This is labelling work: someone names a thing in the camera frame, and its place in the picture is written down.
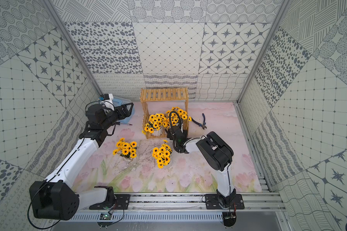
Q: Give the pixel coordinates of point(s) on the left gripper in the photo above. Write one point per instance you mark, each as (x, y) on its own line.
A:
(122, 110)

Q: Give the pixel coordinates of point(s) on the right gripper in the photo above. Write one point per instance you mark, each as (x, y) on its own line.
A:
(169, 134)

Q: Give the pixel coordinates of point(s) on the sunflower pot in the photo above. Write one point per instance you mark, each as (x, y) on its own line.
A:
(126, 149)
(162, 154)
(176, 116)
(155, 123)

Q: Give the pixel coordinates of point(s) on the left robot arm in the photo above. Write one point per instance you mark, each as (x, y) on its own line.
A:
(54, 198)

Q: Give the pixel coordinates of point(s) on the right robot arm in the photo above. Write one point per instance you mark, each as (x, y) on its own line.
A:
(216, 152)

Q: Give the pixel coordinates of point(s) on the clear blue plastic toolbox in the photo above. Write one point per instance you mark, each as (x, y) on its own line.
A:
(117, 108)

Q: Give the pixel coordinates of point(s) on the wooden two-tier shelf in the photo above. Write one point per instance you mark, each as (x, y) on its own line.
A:
(155, 101)

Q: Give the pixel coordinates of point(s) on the floral table mat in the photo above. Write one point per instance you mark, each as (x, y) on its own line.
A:
(186, 172)

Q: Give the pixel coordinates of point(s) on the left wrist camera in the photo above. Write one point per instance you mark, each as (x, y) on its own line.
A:
(107, 101)

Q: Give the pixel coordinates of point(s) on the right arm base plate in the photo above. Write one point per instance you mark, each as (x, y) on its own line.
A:
(217, 201)

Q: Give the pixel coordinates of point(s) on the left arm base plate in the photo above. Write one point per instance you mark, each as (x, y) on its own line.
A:
(112, 201)

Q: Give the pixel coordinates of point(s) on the aluminium rail frame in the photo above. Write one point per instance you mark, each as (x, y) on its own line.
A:
(184, 212)

